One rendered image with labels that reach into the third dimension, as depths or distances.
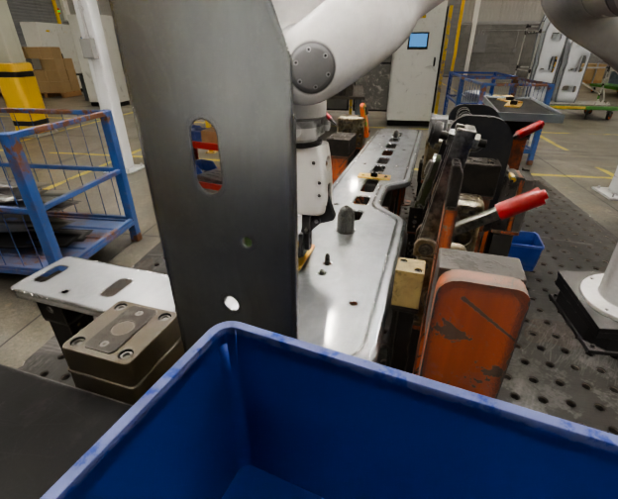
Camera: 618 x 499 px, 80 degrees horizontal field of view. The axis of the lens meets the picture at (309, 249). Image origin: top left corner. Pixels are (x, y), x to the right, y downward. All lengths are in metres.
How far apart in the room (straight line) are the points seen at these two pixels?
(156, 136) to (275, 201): 0.09
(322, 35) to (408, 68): 7.18
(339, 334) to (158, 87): 0.31
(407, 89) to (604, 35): 6.88
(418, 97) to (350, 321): 7.25
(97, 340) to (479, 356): 0.32
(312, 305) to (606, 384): 0.68
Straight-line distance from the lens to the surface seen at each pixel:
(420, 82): 7.61
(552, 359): 0.99
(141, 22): 0.28
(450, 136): 0.48
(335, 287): 0.52
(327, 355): 0.19
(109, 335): 0.40
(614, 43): 0.78
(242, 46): 0.24
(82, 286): 0.61
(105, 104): 4.93
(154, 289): 0.56
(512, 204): 0.51
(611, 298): 1.08
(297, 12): 0.47
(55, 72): 14.13
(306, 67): 0.40
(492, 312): 0.20
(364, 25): 0.42
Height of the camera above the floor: 1.29
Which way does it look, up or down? 28 degrees down
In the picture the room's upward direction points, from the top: straight up
